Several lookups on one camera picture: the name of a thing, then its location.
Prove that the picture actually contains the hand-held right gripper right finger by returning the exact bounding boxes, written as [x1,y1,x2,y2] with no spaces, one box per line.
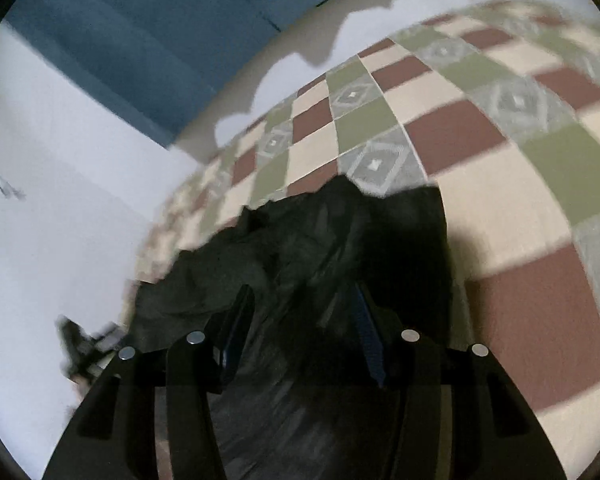
[354,281,569,480]

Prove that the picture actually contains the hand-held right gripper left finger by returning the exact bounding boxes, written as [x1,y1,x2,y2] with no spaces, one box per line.
[42,284,256,480]

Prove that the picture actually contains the black puffer jacket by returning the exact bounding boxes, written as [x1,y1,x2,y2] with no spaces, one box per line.
[130,175,456,480]

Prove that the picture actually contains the checkered bedspread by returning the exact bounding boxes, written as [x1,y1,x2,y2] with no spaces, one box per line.
[135,0,600,461]

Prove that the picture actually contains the blue curtain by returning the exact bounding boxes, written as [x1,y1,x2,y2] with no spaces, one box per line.
[5,0,416,148]

